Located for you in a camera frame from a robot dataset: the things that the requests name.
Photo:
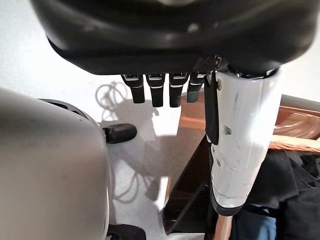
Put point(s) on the black garment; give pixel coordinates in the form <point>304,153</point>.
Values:
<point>295,180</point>

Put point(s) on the robot left leg silver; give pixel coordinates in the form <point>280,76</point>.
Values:
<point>50,162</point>

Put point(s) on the robot left hand black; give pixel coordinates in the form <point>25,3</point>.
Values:
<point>162,37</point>

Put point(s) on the blue garment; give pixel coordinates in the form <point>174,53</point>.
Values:
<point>252,227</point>

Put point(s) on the brown acrylic stand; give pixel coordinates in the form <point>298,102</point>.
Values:
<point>185,175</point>

